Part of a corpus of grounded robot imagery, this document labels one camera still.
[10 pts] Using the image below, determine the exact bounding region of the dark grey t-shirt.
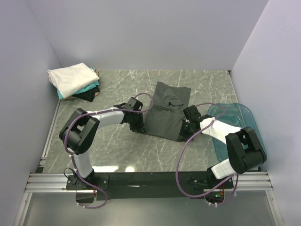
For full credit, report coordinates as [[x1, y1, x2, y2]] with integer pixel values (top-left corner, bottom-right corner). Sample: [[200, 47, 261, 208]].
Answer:
[[130, 81, 191, 142]]

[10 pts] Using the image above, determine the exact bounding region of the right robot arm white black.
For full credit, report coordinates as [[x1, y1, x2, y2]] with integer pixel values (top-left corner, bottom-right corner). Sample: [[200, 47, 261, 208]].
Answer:
[[179, 105, 267, 188]]

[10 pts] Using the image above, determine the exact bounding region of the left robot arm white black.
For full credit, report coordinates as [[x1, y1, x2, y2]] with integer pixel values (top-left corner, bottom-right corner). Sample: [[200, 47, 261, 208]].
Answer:
[[59, 97, 145, 189]]

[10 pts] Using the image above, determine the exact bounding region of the teal plastic bin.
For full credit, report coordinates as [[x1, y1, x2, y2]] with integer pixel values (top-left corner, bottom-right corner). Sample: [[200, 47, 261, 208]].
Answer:
[[213, 103, 266, 162]]

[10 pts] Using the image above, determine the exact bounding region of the black folded t-shirt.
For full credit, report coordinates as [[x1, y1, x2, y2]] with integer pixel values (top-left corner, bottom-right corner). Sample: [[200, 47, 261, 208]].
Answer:
[[72, 86, 100, 102]]

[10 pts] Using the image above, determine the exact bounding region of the beige patterned folded cloth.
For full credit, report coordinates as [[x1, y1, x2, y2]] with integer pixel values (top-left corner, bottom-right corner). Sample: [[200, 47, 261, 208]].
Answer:
[[90, 67, 99, 76]]

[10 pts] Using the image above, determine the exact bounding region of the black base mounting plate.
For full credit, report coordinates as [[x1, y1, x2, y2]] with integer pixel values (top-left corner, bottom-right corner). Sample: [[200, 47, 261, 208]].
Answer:
[[65, 171, 236, 203]]

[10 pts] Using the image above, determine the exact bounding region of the teal folded t-shirt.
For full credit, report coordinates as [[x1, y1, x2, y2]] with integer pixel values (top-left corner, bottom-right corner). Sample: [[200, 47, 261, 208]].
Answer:
[[57, 81, 100, 100]]

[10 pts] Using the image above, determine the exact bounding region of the white folded t-shirt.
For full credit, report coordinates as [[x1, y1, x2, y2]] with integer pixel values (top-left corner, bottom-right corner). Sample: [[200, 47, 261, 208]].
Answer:
[[48, 63, 99, 98]]

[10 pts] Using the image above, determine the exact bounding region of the aluminium rail frame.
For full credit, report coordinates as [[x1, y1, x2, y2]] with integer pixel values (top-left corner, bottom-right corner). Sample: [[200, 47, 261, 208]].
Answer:
[[14, 171, 284, 226]]

